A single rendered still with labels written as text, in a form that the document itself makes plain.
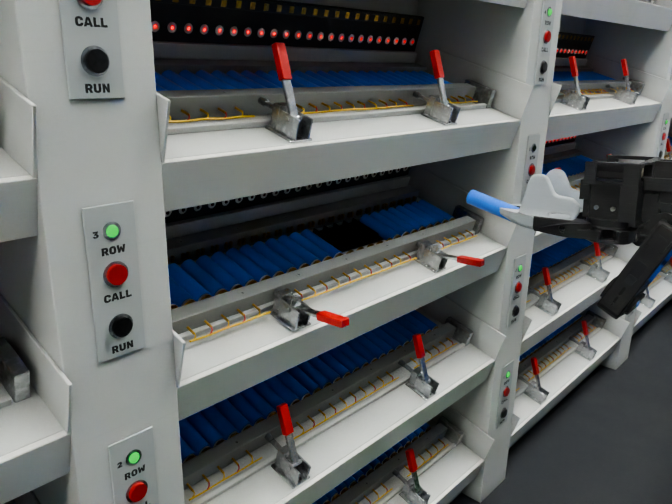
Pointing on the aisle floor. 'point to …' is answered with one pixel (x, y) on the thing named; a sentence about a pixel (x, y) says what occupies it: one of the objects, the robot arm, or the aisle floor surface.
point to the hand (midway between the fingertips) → (515, 216)
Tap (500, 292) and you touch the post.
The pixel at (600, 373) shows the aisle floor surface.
